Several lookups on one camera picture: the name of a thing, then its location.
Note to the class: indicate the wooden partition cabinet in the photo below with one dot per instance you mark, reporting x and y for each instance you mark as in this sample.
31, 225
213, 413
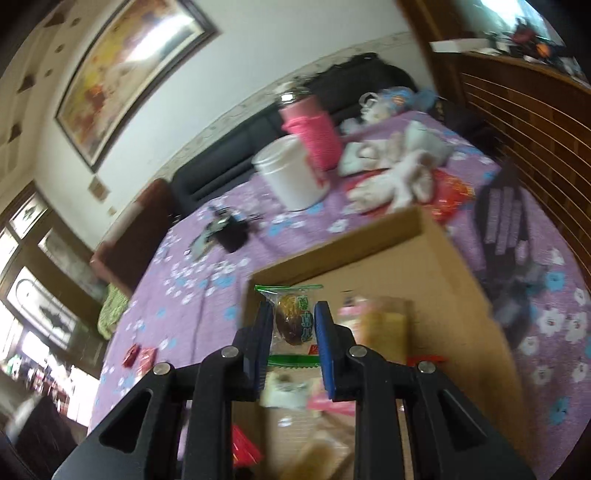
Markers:
531, 138

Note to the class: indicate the yellow wall plaque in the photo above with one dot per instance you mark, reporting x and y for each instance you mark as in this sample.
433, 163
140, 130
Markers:
98, 189

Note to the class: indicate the white plastic jar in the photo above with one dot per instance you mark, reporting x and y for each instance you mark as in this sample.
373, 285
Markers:
286, 175

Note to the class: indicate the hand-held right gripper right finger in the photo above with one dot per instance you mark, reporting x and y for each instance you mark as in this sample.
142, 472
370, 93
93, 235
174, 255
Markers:
324, 350

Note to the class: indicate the red gift packet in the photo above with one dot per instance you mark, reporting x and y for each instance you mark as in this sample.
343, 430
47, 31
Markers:
450, 194

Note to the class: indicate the green patterned cloth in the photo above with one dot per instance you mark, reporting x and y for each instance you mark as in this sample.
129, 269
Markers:
111, 314

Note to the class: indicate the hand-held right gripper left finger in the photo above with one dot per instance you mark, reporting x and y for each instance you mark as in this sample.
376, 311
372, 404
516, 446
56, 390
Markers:
263, 346

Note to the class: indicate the pale blue cloth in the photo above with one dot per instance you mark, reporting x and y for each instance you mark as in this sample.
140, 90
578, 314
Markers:
422, 134

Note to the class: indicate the clear green-edged snack packet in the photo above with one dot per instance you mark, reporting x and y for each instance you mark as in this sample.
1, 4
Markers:
291, 323

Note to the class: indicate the brown armchair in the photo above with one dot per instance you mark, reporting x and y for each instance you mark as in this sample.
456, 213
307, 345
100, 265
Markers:
138, 230

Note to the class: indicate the red packet with black label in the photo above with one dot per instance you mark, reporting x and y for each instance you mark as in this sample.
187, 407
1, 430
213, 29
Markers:
242, 445

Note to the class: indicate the purple floral tablecloth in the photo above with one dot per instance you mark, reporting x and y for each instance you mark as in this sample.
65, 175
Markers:
184, 300

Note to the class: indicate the pink packet with clear window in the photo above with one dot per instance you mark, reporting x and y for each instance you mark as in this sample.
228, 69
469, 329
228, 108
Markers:
330, 401

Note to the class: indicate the wooden glass door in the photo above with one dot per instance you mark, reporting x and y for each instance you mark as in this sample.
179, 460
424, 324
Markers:
46, 286

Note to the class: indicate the yellow biscuit packet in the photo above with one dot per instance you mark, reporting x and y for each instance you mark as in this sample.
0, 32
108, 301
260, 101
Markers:
383, 327

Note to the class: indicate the cardboard box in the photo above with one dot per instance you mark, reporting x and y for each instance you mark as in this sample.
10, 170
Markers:
443, 277

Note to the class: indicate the dark slotted object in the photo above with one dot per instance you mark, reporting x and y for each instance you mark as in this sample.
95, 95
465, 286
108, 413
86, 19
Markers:
482, 217

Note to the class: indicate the black leather sofa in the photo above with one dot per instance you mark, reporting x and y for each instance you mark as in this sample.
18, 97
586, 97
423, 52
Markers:
231, 147

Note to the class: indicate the white flat box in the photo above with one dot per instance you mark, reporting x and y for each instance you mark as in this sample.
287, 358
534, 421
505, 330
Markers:
461, 45

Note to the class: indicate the dark red foil packet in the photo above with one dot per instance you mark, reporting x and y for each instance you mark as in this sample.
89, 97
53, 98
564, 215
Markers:
147, 361

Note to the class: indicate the white work gloves bundle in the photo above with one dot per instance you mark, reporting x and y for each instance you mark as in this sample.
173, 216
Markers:
397, 177

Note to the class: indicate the red candy packet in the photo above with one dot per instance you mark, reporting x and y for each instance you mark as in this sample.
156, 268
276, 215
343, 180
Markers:
130, 355

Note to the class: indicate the pale green snack packet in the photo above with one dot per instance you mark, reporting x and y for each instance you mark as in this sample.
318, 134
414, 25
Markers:
284, 387

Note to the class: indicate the framed wall painting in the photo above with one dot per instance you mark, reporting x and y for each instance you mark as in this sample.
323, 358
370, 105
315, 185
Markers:
129, 69

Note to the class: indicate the pile of assorted tools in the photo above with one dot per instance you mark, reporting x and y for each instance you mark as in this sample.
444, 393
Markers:
535, 44

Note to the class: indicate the black power adapter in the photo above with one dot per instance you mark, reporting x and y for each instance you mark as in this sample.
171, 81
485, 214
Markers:
233, 235

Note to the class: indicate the pink sleeved glass bottle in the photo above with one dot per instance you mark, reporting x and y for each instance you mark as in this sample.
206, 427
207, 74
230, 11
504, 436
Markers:
314, 134

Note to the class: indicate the blue plastic bag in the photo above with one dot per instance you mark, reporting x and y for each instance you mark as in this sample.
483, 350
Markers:
397, 99

